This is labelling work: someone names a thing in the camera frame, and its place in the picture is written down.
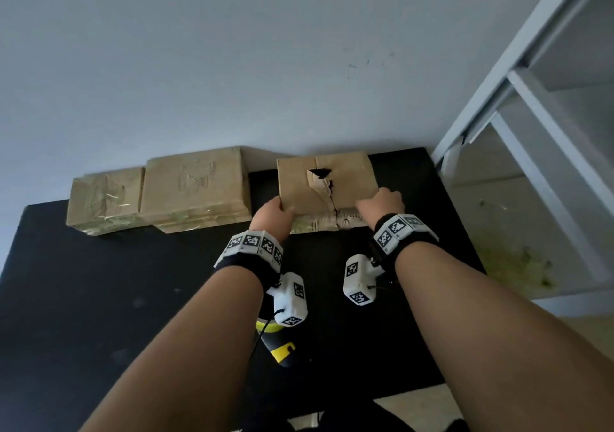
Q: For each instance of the person's left hand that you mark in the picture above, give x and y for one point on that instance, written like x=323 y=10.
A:
x=271 y=220

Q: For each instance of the person's right hand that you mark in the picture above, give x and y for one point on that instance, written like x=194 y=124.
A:
x=381 y=206

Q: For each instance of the wide cardboard box torn flap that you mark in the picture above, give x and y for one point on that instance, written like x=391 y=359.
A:
x=350 y=177

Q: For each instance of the tall cardboard box square hole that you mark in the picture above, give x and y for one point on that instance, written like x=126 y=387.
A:
x=192 y=187

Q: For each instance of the small cardboard box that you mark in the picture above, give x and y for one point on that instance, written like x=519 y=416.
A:
x=103 y=201

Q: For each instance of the person's right forearm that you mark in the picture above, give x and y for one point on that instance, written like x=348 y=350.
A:
x=508 y=345

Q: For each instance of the person's left forearm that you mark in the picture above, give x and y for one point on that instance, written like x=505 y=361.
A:
x=187 y=355

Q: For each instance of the black marker wristband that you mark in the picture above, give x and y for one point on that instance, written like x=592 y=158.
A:
x=400 y=240
x=249 y=254

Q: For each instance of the black shorts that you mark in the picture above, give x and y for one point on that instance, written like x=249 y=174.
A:
x=384 y=417

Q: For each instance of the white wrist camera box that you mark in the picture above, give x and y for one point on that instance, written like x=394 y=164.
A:
x=290 y=300
x=360 y=280

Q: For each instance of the white metal shelf frame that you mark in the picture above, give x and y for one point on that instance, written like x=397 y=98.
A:
x=551 y=196

